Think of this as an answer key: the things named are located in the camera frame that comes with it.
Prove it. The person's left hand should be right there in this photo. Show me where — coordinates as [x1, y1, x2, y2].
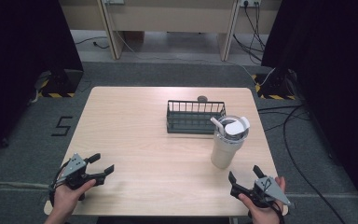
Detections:
[51, 178, 97, 216]

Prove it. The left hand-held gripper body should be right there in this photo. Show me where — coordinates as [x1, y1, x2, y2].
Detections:
[59, 152, 107, 190]

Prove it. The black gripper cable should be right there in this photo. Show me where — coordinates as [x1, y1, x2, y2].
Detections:
[268, 200, 286, 224]
[48, 161, 69, 208]

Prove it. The black stand base striped tape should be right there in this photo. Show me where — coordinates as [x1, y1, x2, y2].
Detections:
[254, 68, 296, 101]
[39, 68, 85, 99]

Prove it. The black cable with plug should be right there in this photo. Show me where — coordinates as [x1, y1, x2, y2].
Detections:
[74, 35, 111, 50]

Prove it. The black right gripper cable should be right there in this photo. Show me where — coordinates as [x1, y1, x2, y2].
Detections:
[268, 200, 286, 224]

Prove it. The dark green wire basket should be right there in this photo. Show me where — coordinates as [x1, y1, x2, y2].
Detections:
[166, 99, 227, 135]

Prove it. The person's right hand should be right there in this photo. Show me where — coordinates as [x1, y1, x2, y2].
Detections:
[238, 175, 290, 224]

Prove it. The white wall socket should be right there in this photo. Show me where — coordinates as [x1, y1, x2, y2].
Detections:
[240, 0, 262, 8]

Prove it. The black power cable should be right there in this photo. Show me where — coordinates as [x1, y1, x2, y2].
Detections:
[231, 0, 268, 63]

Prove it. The black curtain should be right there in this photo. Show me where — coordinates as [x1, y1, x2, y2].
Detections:
[0, 0, 85, 161]
[260, 0, 358, 217]

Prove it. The beige desk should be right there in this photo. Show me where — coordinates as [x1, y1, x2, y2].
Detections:
[59, 0, 282, 62]

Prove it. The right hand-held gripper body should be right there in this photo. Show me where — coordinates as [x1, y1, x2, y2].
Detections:
[229, 176, 292, 209]

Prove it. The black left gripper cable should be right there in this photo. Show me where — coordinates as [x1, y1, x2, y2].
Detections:
[48, 161, 69, 208]

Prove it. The white tumbler cup with lid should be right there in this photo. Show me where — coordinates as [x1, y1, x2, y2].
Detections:
[210, 115, 252, 170]

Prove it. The long black floor cable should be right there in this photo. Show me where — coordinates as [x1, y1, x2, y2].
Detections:
[282, 104, 348, 224]

